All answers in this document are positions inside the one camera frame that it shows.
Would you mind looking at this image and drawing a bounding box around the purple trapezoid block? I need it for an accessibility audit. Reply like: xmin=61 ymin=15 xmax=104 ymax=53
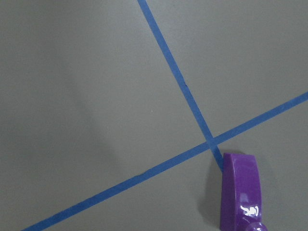
xmin=219 ymin=153 xmax=268 ymax=231

